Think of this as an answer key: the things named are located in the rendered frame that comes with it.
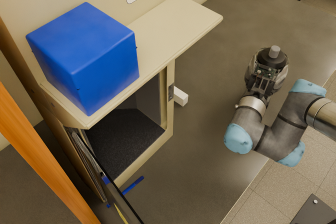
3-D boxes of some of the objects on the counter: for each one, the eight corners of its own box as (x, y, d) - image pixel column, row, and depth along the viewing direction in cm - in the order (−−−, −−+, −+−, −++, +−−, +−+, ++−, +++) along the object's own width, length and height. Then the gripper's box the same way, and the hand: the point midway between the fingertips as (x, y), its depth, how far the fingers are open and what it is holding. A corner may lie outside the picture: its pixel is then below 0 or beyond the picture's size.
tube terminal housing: (55, 153, 99) (-129, -115, 38) (125, 97, 114) (74, -163, 52) (103, 203, 89) (-41, -52, 28) (173, 134, 104) (181, -133, 42)
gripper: (286, 103, 77) (302, 54, 88) (229, 82, 82) (251, 38, 93) (277, 121, 84) (293, 73, 95) (224, 101, 88) (245, 58, 100)
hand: (269, 64), depth 96 cm, fingers closed on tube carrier, 10 cm apart
